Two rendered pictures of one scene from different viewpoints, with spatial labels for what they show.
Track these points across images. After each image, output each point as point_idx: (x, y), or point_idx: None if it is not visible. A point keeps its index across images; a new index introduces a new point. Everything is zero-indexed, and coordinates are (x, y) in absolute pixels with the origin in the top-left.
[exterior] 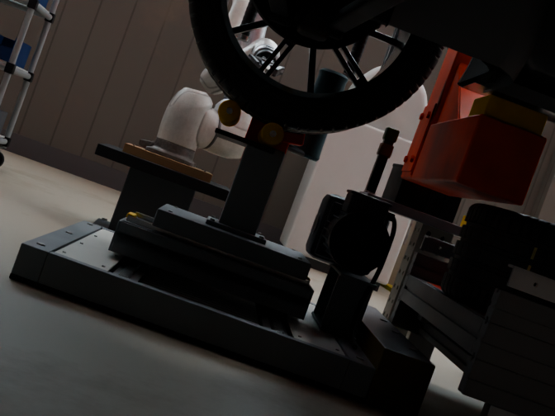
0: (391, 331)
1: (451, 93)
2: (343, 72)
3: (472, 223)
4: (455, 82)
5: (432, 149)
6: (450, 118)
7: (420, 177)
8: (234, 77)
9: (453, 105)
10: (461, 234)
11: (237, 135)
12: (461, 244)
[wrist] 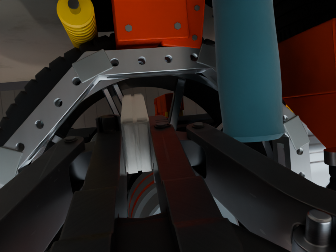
0: None
1: (331, 131)
2: (330, 166)
3: (280, 31)
4: (331, 144)
5: (294, 67)
6: (301, 101)
7: (296, 35)
8: None
9: (307, 115)
10: (285, 17)
11: (103, 31)
12: (278, 14)
